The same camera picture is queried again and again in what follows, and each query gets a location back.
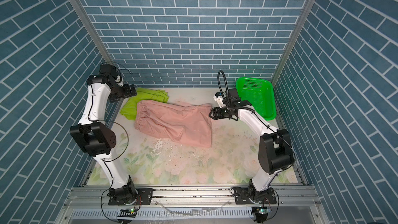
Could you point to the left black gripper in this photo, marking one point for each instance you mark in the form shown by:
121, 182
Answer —
127, 93

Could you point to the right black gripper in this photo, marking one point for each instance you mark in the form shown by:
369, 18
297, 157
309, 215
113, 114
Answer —
217, 114

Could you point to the pink shorts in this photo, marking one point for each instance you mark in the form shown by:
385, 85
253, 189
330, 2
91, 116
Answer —
187, 125

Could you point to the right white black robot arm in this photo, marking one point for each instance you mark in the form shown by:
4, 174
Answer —
275, 153

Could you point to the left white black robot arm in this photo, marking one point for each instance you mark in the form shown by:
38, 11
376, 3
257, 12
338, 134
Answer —
95, 138

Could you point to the green plastic basket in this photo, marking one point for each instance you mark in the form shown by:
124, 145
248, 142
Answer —
260, 94

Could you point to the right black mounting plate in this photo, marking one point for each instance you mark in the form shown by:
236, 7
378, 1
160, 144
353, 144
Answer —
242, 196

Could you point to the black mounting plate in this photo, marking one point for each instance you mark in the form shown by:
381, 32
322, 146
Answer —
143, 196
242, 196

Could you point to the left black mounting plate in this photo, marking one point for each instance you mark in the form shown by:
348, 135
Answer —
143, 196

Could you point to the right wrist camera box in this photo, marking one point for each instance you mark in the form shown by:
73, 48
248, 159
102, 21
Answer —
219, 99

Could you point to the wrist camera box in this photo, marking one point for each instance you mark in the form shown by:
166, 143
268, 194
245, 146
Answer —
219, 99
110, 70

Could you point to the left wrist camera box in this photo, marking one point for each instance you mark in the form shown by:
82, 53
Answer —
110, 70

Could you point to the left aluminium corner post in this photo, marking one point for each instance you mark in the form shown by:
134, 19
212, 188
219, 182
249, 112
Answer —
92, 53

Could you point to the aluminium corner post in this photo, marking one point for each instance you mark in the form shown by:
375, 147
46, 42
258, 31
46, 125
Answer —
92, 53
293, 38

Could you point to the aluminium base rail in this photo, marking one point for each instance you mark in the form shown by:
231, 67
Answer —
293, 195

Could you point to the right aluminium corner post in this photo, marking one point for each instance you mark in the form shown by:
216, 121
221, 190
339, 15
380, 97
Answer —
293, 38

